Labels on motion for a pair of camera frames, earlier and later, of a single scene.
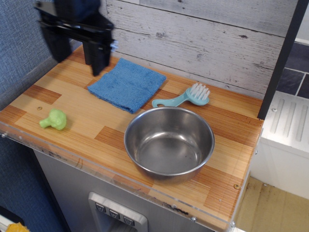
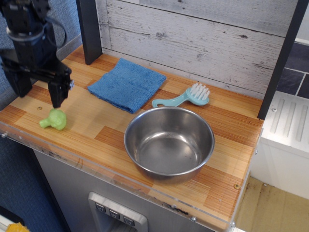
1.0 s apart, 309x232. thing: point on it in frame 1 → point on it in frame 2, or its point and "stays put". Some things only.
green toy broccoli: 57,119 stays put
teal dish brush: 198,94 stays put
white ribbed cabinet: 281,160 stays put
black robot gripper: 79,19 → 37,59
